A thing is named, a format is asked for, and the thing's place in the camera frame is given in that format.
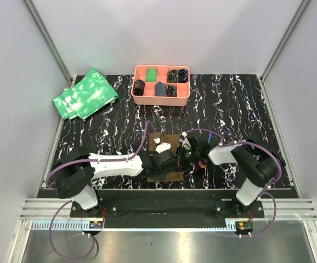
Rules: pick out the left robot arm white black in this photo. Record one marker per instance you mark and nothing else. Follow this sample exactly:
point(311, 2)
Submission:
point(73, 179)

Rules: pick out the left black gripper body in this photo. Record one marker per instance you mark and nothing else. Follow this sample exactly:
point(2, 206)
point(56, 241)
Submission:
point(160, 173)

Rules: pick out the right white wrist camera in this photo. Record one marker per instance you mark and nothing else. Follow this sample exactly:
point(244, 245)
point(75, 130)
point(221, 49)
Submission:
point(183, 139)

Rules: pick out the black multicolour rolled cloth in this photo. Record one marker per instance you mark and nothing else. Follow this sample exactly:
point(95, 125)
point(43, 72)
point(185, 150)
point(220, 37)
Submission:
point(172, 76)

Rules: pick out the black blue rolled cloth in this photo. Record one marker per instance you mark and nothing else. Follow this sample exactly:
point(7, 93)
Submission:
point(183, 75)

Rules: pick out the black patterned rolled cloth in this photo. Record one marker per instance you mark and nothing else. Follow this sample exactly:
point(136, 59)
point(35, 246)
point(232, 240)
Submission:
point(171, 91)

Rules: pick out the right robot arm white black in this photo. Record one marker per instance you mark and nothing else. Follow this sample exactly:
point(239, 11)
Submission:
point(261, 166)

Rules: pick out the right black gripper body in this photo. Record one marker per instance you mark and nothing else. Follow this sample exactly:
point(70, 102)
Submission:
point(186, 156)

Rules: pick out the pink compartment tray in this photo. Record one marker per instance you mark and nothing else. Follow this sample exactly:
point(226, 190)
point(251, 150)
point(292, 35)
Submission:
point(149, 97)

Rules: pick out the black marble pattern mat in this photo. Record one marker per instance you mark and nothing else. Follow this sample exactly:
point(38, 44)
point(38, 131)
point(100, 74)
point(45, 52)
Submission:
point(232, 105)

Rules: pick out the dark brown rolled cloth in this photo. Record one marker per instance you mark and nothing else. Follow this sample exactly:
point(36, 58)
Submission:
point(138, 88)

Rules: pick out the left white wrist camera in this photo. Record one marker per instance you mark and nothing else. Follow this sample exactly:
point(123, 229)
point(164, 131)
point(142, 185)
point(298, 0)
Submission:
point(161, 146)

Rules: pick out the blue grey rolled cloth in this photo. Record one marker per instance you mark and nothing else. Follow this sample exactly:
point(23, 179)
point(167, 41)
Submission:
point(160, 89)

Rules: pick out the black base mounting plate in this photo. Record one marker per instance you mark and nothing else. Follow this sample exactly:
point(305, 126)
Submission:
point(159, 209)

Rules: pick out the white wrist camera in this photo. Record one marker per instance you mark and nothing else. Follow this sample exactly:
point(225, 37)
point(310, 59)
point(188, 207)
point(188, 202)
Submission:
point(161, 146)
point(183, 139)

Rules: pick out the green white patterned cloth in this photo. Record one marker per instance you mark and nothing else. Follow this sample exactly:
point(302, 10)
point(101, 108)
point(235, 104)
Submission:
point(86, 97)

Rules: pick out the green rolled cloth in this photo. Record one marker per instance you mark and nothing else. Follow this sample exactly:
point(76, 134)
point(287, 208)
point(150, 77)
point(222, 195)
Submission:
point(151, 75)

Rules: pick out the brown cloth napkin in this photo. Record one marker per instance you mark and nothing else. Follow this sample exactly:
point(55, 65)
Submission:
point(172, 139)

